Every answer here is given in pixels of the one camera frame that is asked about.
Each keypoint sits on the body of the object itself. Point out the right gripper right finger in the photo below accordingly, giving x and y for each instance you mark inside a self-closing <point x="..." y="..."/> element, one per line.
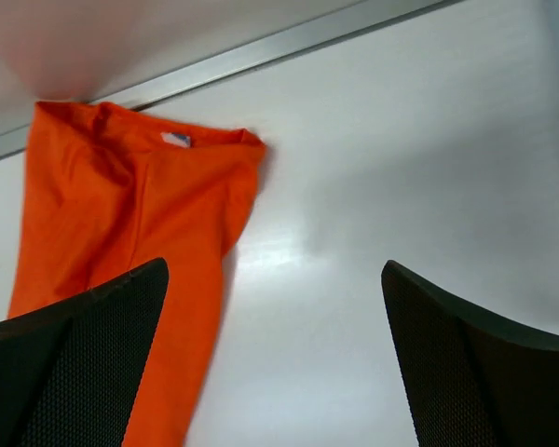
<point x="471" y="376"/>

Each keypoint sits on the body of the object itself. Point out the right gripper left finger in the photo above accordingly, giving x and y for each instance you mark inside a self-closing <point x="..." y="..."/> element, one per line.
<point x="70" y="372"/>

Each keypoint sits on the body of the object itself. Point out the orange t-shirt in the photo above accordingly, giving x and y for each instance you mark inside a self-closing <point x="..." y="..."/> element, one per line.
<point x="108" y="189"/>

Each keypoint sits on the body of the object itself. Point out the aluminium table edge rail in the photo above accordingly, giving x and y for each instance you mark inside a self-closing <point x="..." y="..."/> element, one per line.
<point x="326" y="30"/>

